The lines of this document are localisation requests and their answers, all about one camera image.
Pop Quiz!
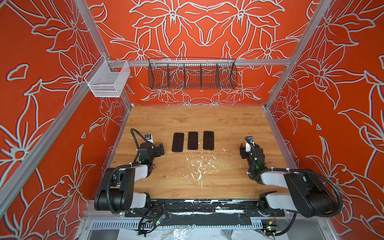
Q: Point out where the black smartphone picked up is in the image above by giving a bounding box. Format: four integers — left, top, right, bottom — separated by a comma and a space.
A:
171, 132, 185, 153

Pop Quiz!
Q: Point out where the pink phone case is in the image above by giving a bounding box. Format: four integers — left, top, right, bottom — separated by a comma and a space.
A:
187, 131, 199, 151

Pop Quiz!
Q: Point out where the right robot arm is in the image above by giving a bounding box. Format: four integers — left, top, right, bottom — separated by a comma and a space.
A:
240, 136, 343, 218

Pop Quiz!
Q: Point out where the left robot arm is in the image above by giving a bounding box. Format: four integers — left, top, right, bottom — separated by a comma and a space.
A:
94, 142, 165, 215

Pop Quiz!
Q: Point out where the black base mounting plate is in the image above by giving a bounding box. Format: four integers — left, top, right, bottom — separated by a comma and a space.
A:
124, 198, 286, 218

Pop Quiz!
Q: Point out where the white mesh basket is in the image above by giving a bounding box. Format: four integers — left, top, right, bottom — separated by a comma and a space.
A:
85, 55, 131, 98

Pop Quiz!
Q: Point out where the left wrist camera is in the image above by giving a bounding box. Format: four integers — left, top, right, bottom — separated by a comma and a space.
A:
145, 134, 154, 144

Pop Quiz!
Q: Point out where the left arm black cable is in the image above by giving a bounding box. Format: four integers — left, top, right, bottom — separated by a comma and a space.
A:
130, 128, 148, 157

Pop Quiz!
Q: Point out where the black wire basket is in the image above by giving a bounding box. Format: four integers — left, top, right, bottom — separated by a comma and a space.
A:
148, 57, 238, 90

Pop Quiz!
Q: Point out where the aluminium frame rail back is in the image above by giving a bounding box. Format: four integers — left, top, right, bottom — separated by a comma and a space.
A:
107, 59, 291, 68

